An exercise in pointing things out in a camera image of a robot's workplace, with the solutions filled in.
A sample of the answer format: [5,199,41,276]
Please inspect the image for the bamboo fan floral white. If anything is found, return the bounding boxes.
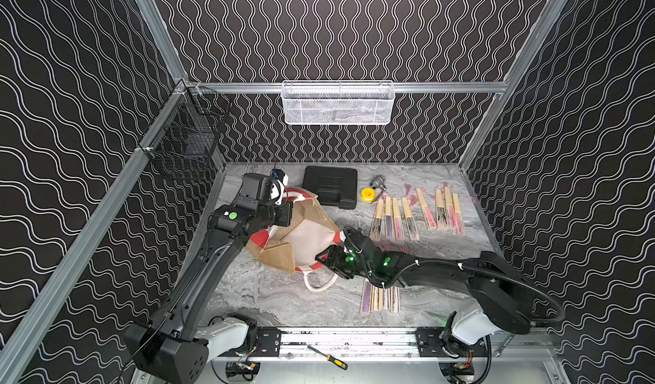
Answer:
[369,198,385,242]

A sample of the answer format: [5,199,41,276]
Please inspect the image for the red jute tote bag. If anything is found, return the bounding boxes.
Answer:
[246,187,342,293]

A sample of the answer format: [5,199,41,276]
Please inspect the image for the bamboo fan white red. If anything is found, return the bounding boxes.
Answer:
[380,288,391,311]

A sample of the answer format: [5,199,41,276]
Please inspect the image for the bamboo fan plain edge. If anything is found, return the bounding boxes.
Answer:
[390,287,400,313]

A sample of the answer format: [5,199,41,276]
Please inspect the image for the bamboo fan purple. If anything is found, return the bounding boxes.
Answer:
[385,196,394,240]
[360,280,372,314]

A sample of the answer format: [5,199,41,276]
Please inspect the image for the bamboo fan grey floral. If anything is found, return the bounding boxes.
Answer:
[401,184,420,242]

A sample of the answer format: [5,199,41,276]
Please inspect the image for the bamboo fan pink green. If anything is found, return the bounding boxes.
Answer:
[416,188,438,230]

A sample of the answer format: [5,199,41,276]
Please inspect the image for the bamboo fan dark floral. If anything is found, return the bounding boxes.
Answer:
[435,188,448,230]

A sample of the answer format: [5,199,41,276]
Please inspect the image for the bamboo fan pink stripe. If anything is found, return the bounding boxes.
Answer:
[452,193,465,235]

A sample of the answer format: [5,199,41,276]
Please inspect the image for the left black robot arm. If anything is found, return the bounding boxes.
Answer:
[125,169,293,383]

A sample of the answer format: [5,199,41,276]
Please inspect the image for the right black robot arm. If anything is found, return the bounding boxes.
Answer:
[315,227,566,358]

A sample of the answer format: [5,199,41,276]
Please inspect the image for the bamboo fan purple in bag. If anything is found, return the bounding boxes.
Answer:
[360,280,372,314]

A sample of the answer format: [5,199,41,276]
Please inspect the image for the black plastic tool case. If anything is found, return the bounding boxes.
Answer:
[302,166,358,210]

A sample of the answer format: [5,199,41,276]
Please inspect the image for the yellow thread seal tape spool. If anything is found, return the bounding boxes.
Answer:
[360,188,376,203]

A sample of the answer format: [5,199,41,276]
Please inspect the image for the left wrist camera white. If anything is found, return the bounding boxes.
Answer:
[270,168,288,206]

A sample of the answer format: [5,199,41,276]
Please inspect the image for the steel ball valve brown handle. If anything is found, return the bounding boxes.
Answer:
[370,175,387,201]

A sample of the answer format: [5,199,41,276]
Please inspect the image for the yellow black handled screwdriver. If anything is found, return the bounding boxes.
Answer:
[307,345,349,370]

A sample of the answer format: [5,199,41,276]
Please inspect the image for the white wire mesh basket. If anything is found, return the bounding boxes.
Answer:
[281,80,396,126]

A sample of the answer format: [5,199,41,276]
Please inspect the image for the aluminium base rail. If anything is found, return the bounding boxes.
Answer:
[215,327,557,363]

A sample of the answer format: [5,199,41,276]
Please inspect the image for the black wire mesh basket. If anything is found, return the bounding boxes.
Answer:
[142,85,233,183]

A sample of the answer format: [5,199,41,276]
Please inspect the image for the aluminium frame corner post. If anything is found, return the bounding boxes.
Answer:
[459,0,568,172]

